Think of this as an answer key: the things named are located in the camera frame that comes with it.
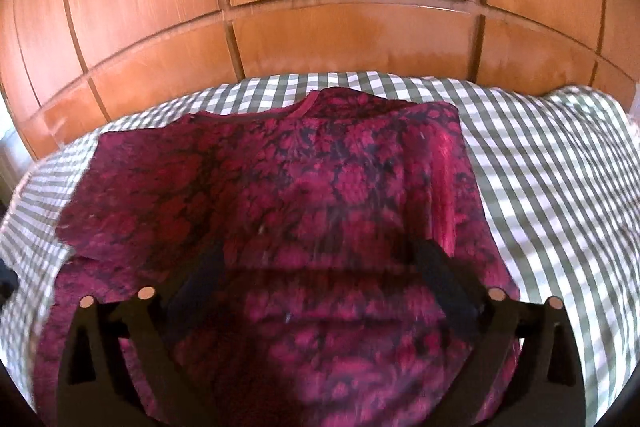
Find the red patterned knit garment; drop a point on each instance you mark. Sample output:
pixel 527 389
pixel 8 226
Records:
pixel 300 187

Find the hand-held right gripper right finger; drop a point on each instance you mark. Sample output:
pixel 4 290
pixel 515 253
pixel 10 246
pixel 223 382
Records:
pixel 445 287

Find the green checkered bed sheet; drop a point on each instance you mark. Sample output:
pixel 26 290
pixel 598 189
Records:
pixel 550 187

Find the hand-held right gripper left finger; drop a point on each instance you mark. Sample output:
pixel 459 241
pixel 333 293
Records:
pixel 197 282

